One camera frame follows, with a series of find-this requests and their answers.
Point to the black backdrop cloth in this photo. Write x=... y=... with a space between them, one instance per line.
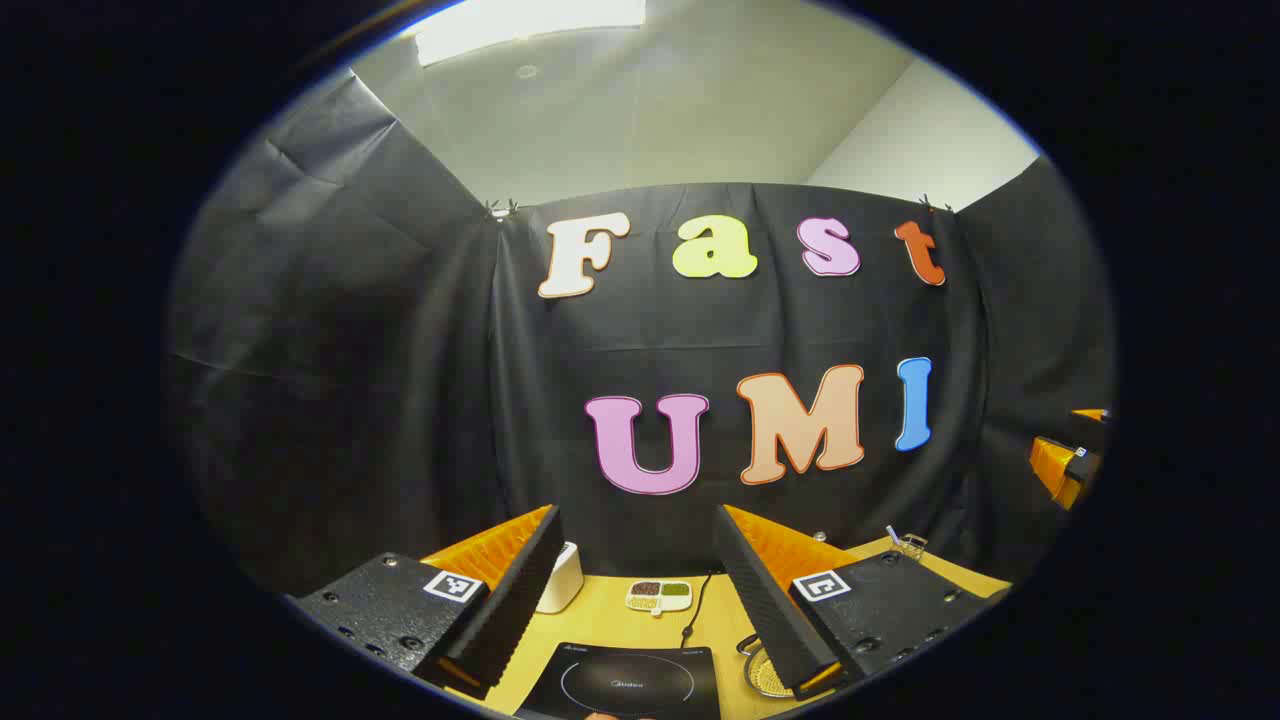
x=400 y=350

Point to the black induction cooktop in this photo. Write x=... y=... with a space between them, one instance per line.
x=625 y=685

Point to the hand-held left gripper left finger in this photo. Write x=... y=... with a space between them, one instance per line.
x=515 y=610

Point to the white toaster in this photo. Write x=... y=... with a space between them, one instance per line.
x=562 y=585

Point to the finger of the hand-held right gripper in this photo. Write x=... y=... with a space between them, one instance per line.
x=1092 y=414
x=1055 y=465

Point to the white divided dish of beans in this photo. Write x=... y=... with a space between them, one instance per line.
x=660 y=594

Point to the ceiling light panel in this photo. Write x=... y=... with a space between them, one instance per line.
x=530 y=25

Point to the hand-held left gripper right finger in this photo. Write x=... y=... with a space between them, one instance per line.
x=765 y=610

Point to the black binder clip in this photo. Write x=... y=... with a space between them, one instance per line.
x=500 y=209
x=936 y=204

